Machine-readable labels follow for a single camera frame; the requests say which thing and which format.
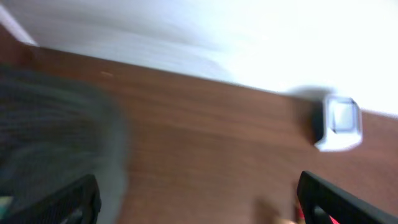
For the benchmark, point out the dark grey plastic basket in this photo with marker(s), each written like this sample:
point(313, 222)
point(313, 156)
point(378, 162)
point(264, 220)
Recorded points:
point(53, 132)

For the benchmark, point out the white barcode scanner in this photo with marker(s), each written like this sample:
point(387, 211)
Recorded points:
point(337, 124)

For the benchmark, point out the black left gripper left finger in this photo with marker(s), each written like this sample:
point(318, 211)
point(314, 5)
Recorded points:
point(79, 202)

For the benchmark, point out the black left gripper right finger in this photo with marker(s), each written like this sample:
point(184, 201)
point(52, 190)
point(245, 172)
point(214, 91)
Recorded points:
point(323, 202)

